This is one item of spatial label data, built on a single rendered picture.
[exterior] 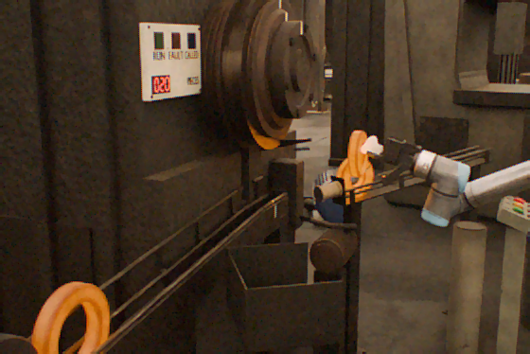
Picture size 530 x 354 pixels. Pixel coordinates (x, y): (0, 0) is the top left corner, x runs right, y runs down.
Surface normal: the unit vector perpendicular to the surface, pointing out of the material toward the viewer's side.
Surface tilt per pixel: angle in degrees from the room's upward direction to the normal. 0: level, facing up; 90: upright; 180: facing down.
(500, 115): 90
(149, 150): 90
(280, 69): 85
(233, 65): 85
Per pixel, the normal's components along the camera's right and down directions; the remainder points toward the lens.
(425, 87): -0.59, 0.18
